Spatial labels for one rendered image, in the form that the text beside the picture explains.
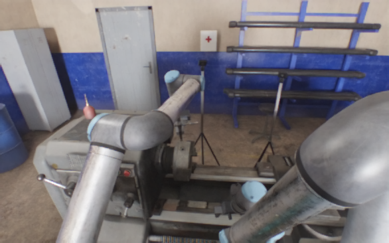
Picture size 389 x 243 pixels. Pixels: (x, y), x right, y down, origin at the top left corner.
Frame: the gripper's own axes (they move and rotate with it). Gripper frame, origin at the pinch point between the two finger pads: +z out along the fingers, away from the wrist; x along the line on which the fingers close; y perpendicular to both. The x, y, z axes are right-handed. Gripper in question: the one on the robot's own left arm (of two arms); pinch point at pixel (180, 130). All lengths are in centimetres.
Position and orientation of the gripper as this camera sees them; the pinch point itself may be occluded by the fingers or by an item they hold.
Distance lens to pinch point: 106.3
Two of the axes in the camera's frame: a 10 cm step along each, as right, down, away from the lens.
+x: -9.9, 1.2, -0.6
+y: 0.3, 6.6, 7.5
